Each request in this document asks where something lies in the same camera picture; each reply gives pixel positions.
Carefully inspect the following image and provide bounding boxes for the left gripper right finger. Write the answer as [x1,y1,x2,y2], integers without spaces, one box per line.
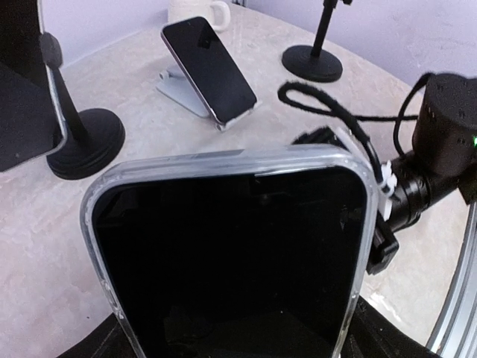
[342,297,439,358]

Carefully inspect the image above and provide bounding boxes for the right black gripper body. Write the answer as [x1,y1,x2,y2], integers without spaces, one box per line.
[367,156,458,275]

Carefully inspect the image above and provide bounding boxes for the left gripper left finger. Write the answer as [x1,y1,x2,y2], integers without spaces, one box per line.
[58,314,130,358]

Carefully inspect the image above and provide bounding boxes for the black round-base phone stand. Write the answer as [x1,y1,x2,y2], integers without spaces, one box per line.
[40,32,126,180]

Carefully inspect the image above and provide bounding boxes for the black phone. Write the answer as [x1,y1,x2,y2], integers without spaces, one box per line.
[1,1,64,172]
[157,16,258,131]

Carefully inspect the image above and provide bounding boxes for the black tripod stand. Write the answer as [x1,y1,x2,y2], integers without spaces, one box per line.
[281,0,343,83]

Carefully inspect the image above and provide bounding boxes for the white flat phone stand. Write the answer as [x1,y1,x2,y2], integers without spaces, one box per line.
[157,62,261,131]

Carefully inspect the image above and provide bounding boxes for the black phone on flat stand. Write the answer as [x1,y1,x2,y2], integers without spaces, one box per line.
[157,16,258,131]

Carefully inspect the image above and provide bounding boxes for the cream ceramic mug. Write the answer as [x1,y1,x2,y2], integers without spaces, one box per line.
[167,0,231,32]

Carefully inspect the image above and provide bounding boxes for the front aluminium rail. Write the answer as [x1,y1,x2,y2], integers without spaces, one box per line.
[427,204,476,357]

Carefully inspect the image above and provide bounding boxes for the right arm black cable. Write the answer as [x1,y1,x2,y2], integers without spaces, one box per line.
[277,80,429,187]

